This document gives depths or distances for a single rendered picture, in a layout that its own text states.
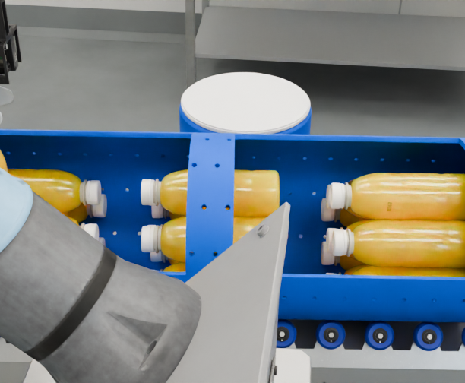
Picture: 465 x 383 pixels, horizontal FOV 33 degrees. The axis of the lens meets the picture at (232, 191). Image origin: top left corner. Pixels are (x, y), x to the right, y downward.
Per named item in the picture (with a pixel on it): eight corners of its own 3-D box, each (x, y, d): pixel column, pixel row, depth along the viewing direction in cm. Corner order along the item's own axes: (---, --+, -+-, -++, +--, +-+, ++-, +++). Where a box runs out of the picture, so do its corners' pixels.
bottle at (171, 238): (280, 211, 116) (153, 209, 116) (280, 257, 114) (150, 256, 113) (277, 225, 122) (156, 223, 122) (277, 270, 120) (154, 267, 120)
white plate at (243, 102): (333, 93, 174) (333, 97, 174) (228, 61, 186) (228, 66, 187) (266, 145, 154) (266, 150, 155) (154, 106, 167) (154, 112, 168)
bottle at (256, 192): (276, 175, 123) (156, 173, 123) (279, 166, 116) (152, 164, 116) (276, 219, 122) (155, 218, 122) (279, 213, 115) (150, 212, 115)
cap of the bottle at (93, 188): (88, 207, 128) (99, 207, 128) (84, 201, 124) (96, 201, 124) (90, 183, 128) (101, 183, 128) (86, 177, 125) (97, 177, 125)
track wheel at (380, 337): (395, 321, 121) (392, 320, 123) (365, 321, 121) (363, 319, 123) (395, 351, 121) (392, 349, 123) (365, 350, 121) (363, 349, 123)
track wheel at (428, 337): (444, 322, 121) (441, 321, 123) (415, 321, 121) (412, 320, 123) (444, 352, 121) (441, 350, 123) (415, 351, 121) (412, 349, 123)
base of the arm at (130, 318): (192, 368, 64) (96, 297, 61) (80, 461, 70) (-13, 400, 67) (208, 264, 77) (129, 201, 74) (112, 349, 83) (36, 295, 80)
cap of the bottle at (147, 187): (156, 182, 121) (144, 181, 121) (153, 177, 117) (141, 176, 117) (156, 207, 121) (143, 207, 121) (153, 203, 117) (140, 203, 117)
